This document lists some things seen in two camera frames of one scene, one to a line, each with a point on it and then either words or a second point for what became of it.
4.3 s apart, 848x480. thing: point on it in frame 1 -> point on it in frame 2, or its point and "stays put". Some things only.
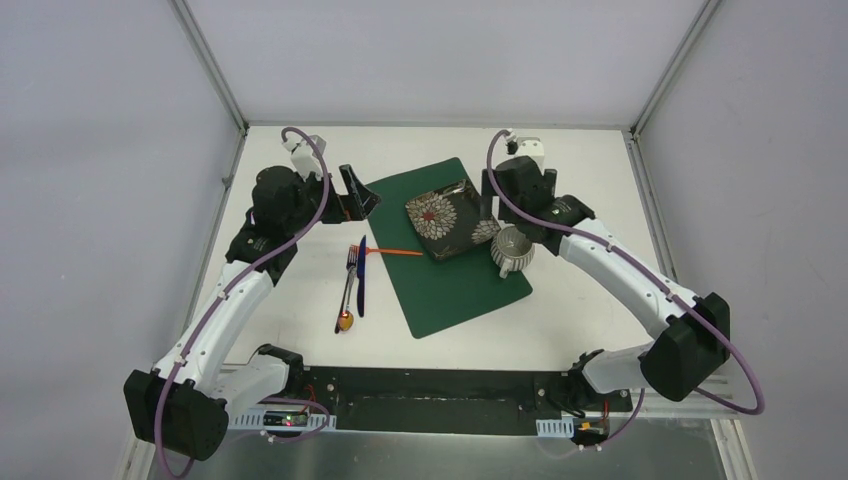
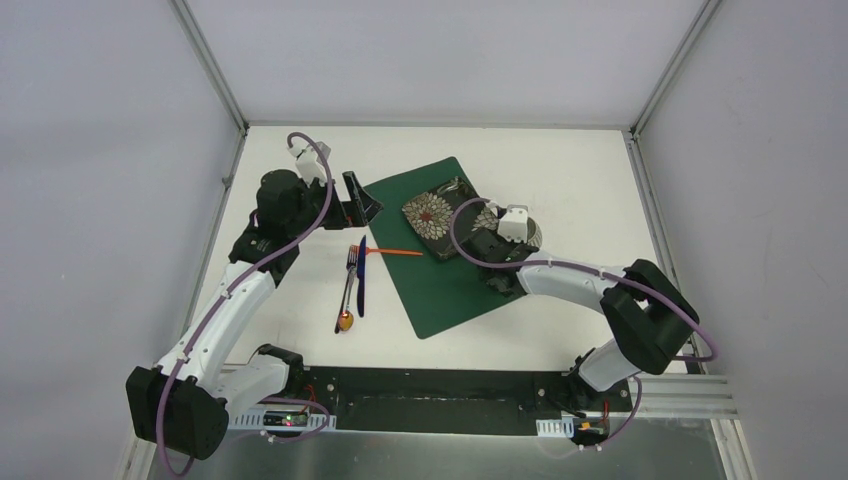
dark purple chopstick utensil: x=351 y=263 stays put
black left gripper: x=342 y=196 stays put
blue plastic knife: x=360 y=269 stays put
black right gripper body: x=487 y=199 -> x=510 y=245
